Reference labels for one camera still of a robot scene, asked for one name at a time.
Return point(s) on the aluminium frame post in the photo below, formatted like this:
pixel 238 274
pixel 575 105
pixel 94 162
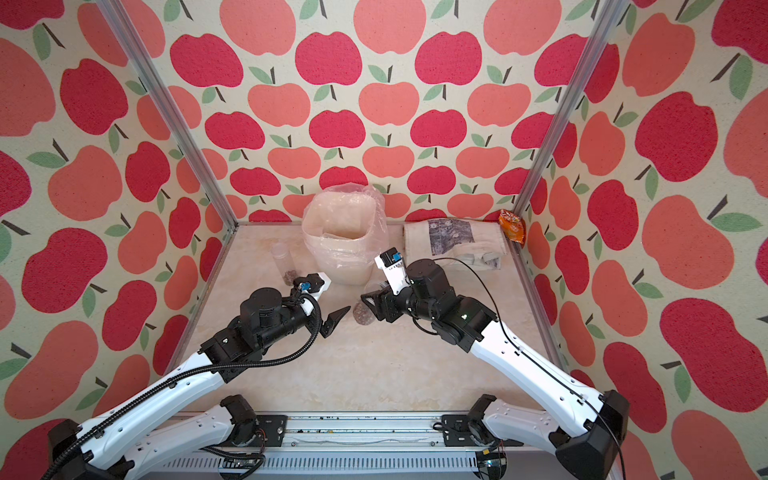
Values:
pixel 129 38
pixel 602 31

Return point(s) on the clear tea jar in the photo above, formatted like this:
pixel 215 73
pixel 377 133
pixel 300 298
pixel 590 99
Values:
pixel 284 262
pixel 362 314

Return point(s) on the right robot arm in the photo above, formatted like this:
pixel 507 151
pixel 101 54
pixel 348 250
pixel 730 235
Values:
pixel 583 428

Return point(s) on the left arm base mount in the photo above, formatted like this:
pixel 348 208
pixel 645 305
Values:
pixel 265 431

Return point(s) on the white trash bin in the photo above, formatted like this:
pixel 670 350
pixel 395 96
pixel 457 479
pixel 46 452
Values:
pixel 345 252

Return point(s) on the orange snack packet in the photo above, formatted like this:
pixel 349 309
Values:
pixel 512 226

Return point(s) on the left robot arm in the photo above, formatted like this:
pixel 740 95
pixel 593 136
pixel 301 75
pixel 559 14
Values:
pixel 132 439

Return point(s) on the folded printed tote bag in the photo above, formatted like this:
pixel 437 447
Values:
pixel 481 245

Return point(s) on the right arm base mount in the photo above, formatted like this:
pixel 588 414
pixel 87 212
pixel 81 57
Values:
pixel 459 430

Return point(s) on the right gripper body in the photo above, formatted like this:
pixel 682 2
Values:
pixel 398 304

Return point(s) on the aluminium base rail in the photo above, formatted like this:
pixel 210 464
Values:
pixel 328 445

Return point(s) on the right aluminium frame post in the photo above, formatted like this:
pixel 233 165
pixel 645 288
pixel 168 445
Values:
pixel 602 31

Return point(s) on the left aluminium frame post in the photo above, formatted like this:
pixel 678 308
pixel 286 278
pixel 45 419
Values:
pixel 129 38

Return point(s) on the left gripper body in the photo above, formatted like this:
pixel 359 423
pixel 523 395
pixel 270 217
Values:
pixel 295 317

